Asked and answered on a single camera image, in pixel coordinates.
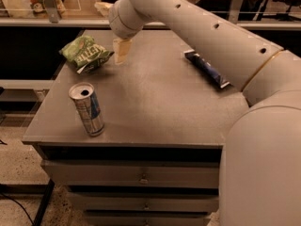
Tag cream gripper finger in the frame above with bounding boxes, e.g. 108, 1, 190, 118
94, 2, 112, 17
113, 38, 132, 64

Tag green jalapeno chip bag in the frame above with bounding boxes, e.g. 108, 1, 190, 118
59, 36, 114, 73

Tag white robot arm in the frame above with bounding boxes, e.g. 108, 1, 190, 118
108, 0, 301, 226

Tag redbull can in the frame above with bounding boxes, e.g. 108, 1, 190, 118
69, 82, 104, 137

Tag blue salt vinegar chip bag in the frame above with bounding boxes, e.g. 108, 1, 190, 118
184, 50, 230, 89

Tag grey drawer cabinet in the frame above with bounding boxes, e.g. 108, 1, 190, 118
23, 30, 247, 226

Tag top drawer knob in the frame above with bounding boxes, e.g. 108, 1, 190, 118
139, 174, 149, 185

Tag metal railing frame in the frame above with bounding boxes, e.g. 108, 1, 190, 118
1, 0, 300, 30

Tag black floor cable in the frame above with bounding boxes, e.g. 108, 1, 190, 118
0, 191, 36, 226

